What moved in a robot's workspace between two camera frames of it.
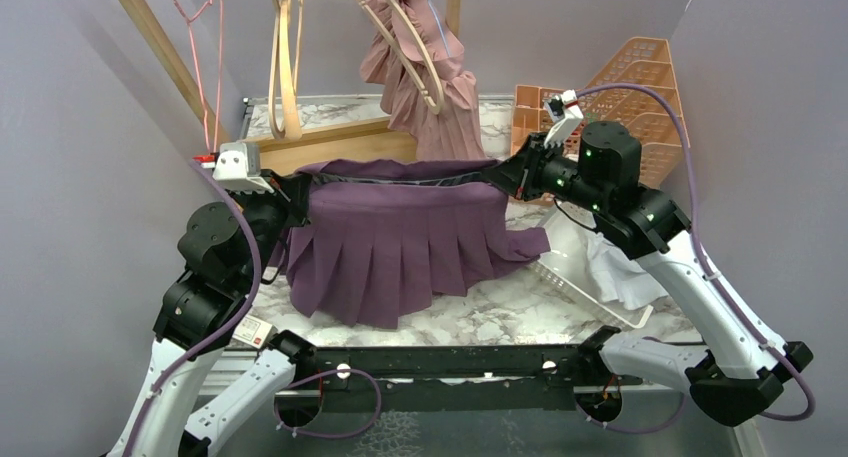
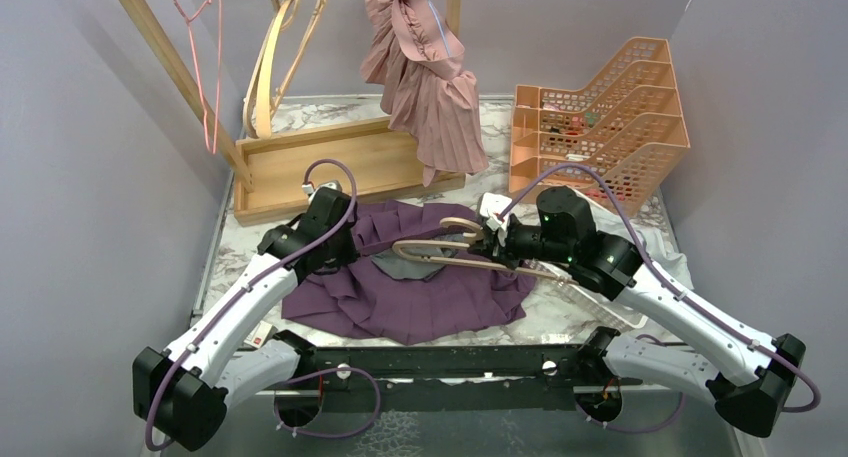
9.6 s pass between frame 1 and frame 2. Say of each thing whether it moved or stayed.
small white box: stayed
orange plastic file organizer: stayed
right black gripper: moved
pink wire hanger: stayed
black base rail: stayed
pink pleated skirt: stayed
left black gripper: moved
